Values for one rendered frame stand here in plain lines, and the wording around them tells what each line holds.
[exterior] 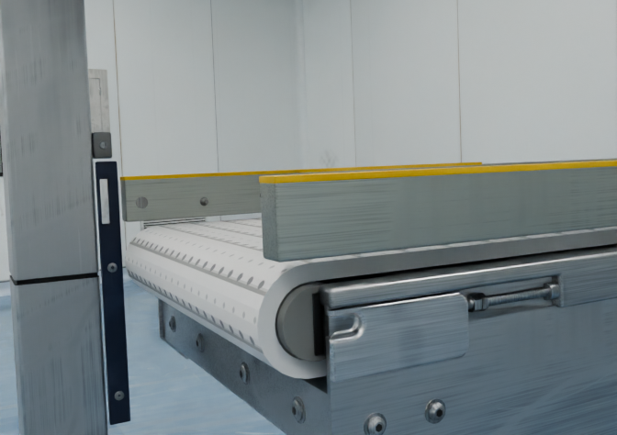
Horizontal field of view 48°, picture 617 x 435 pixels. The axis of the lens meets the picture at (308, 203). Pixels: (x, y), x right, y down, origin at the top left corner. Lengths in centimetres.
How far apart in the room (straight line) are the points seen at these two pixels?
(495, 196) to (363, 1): 555
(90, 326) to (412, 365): 30
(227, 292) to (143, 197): 22
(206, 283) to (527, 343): 16
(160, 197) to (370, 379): 28
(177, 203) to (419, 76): 480
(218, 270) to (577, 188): 18
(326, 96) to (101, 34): 196
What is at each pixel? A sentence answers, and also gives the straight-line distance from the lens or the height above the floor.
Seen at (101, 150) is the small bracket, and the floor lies 87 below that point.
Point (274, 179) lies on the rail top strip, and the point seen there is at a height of 85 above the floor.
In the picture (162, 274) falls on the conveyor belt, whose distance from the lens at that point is 43.
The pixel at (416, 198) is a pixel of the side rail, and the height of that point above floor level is 84.
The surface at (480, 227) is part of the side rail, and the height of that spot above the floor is 83.
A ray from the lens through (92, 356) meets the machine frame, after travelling 55.
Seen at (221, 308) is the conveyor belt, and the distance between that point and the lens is 33.
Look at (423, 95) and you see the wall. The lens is 524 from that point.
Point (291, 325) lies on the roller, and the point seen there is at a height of 79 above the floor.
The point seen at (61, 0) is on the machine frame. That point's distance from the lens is 55.
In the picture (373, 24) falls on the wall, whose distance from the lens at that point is 573.
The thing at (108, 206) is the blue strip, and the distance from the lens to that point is 53.
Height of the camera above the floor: 86
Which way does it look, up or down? 3 degrees down
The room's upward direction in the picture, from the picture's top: 2 degrees counter-clockwise
